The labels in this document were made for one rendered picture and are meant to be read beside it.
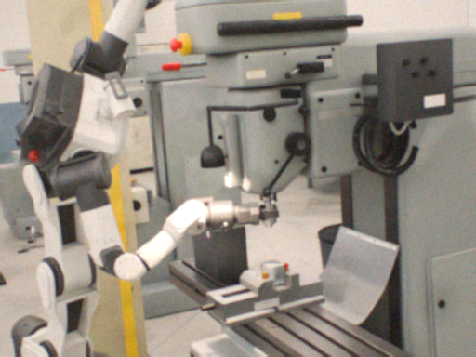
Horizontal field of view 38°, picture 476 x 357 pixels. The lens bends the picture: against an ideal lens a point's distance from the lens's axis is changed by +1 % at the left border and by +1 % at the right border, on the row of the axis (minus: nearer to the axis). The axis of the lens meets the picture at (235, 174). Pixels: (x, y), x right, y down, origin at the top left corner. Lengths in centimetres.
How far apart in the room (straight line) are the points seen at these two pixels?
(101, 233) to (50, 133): 33
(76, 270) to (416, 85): 128
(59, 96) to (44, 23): 154
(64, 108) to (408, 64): 97
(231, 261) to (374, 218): 52
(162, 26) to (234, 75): 964
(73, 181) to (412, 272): 107
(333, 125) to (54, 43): 191
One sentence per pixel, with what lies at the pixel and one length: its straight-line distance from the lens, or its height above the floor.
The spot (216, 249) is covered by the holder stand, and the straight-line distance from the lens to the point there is 242.
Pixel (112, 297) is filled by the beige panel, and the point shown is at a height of 47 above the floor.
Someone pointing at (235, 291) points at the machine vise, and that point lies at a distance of 216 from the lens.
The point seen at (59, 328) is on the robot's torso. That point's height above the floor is 82.
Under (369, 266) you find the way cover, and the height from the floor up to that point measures 102.
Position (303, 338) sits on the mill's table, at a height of 94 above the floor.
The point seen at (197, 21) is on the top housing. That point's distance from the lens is 191.
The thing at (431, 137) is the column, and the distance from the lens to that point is 222.
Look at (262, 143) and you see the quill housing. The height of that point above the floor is 147.
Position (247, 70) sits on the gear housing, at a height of 168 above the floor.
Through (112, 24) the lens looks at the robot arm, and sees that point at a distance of 226.
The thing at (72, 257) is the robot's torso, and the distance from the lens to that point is 245.
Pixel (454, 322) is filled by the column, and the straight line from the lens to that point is 239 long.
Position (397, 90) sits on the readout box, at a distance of 188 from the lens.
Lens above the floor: 174
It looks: 10 degrees down
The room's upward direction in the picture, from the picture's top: 4 degrees counter-clockwise
